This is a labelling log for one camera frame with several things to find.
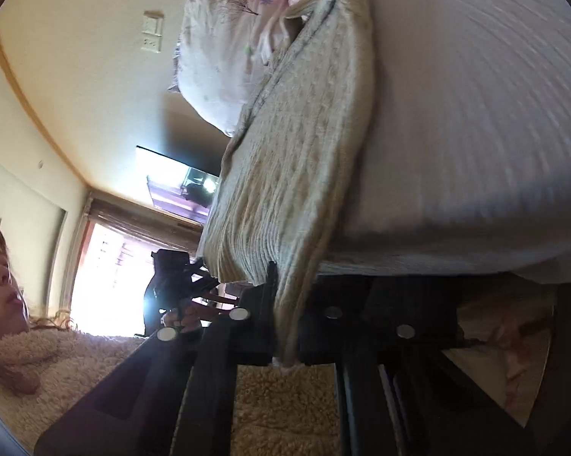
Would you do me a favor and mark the cream cable-knit sweater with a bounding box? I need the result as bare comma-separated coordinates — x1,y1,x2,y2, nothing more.
199,0,375,366

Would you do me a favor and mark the person's left hand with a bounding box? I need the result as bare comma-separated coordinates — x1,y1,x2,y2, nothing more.
161,302,220,333

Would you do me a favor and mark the bright window with blind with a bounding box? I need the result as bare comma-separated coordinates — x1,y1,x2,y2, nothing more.
49,190,201,337

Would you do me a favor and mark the lower floral tree-print pillow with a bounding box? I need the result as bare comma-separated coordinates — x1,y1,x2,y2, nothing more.
170,0,289,137

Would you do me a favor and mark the dark wall picture frame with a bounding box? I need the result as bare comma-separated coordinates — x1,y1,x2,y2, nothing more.
135,146,219,225

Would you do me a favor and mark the white wall switch plate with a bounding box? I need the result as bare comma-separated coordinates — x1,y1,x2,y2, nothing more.
141,11,164,54

